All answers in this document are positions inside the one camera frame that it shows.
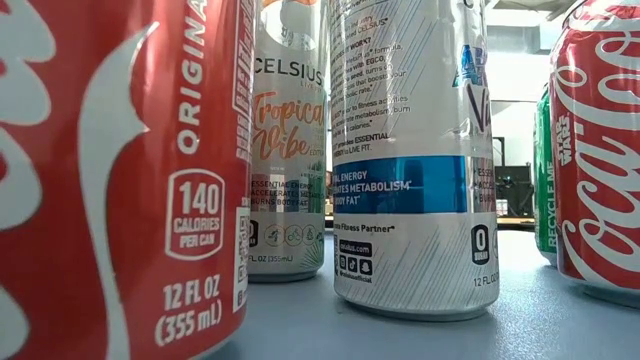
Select green soda can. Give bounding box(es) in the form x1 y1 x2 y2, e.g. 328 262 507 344
532 84 559 268

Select red Coca-Cola can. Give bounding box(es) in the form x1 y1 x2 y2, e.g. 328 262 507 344
548 0 640 309
0 0 257 360

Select Celsius Tropical Vibe can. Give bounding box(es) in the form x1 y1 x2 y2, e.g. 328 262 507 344
248 0 330 284

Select Celsius Arctic Vibe can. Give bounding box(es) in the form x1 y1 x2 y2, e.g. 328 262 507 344
327 0 501 323

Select black computer monitor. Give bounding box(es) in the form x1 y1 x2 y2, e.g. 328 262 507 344
493 164 535 219

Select grey ceiling duct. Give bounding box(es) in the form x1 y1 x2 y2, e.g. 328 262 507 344
487 24 551 51

